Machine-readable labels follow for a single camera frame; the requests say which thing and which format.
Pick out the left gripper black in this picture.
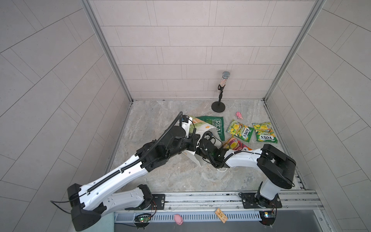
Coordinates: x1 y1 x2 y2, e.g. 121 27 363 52
163 133 202 160

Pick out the white paper bag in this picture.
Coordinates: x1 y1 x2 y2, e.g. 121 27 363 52
181 115 222 167

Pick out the orange Fox's fruits bag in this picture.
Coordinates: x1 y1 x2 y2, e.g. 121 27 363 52
223 137 252 151

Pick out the dark green snack bag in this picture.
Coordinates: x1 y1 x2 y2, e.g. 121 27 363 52
197 116 225 141

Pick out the green Fox's spring tea bag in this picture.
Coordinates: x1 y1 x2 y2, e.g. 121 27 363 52
227 120 254 142

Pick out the yellow green candy bag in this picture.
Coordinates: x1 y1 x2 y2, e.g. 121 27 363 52
252 122 278 144

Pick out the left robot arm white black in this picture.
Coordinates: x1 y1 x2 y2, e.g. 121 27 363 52
67 126 201 232

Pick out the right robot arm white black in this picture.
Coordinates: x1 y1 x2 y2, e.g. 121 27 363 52
196 131 296 209

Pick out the black microphone stand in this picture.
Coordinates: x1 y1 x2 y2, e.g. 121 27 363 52
211 84 226 113

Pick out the pink pig toy on table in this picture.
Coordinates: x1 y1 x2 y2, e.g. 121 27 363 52
236 112 243 119

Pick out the small wooden tag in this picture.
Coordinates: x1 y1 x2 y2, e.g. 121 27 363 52
214 208 228 223

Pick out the sparkly silver microphone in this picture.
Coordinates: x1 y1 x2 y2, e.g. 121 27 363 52
220 71 231 87

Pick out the right circuit board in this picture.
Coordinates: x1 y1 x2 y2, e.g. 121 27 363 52
259 211 276 226

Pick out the circuit board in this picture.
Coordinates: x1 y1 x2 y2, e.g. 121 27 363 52
134 213 152 228
259 211 276 226

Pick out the left circuit board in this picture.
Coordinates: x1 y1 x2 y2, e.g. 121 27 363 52
134 213 152 228

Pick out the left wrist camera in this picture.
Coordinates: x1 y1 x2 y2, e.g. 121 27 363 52
181 115 193 138

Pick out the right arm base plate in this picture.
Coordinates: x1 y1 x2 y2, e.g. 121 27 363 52
238 192 282 209

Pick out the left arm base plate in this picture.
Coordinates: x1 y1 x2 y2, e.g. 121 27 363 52
127 193 166 211

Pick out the pink pig toy on rail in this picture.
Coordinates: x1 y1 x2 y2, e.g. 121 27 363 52
174 214 184 225

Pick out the aluminium front rail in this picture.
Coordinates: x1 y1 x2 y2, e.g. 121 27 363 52
115 190 324 214

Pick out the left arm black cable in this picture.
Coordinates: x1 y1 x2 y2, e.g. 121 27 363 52
50 199 73 215

